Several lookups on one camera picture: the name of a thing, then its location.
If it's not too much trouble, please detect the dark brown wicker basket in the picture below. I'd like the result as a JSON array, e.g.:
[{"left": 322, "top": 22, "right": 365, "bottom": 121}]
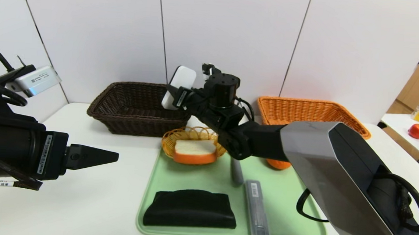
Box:
[{"left": 85, "top": 79, "right": 193, "bottom": 140}]

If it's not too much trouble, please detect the white oblong case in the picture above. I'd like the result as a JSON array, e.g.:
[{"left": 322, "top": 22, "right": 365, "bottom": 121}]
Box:
[{"left": 161, "top": 65, "right": 198, "bottom": 112}]

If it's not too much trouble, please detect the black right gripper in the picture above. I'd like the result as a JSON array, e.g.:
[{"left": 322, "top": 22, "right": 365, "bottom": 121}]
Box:
[{"left": 164, "top": 83, "right": 211, "bottom": 114}]

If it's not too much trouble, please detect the red apple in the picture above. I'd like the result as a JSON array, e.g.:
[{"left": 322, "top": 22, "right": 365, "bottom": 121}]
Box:
[{"left": 407, "top": 123, "right": 419, "bottom": 140}]

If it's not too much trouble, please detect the small yellow wicker basket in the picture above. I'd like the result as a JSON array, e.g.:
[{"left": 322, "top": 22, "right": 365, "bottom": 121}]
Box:
[{"left": 160, "top": 124, "right": 228, "bottom": 163}]

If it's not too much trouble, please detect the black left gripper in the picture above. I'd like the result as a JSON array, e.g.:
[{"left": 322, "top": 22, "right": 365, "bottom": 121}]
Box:
[{"left": 0, "top": 120, "right": 121, "bottom": 188}]

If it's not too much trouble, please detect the toy bread slice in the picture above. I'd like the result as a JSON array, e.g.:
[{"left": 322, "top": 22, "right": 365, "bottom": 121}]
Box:
[{"left": 173, "top": 138, "right": 219, "bottom": 166}]

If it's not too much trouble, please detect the white side table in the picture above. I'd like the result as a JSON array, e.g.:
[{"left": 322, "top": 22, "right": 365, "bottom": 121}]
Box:
[{"left": 372, "top": 112, "right": 419, "bottom": 183}]

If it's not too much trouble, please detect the orange wicker basket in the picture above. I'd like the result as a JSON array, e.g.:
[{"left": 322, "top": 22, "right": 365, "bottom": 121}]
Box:
[{"left": 255, "top": 96, "right": 374, "bottom": 140}]

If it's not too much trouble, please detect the black folded cloth pouch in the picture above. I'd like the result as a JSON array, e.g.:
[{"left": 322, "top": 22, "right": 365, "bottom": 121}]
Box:
[{"left": 142, "top": 186, "right": 239, "bottom": 232}]

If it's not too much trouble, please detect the orange fruit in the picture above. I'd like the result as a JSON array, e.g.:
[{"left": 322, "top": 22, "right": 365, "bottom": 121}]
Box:
[{"left": 265, "top": 158, "right": 292, "bottom": 171}]

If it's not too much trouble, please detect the grey handled peeler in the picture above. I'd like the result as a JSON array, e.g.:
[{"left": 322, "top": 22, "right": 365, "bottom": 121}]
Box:
[{"left": 229, "top": 158, "right": 246, "bottom": 186}]

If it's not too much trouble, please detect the light green plastic tray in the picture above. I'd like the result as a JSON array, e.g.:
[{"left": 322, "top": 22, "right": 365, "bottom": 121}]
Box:
[{"left": 135, "top": 134, "right": 333, "bottom": 235}]

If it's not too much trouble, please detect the clear grey cutlery case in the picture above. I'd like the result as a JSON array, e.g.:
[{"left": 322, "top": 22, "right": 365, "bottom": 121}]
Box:
[{"left": 241, "top": 180, "right": 275, "bottom": 235}]

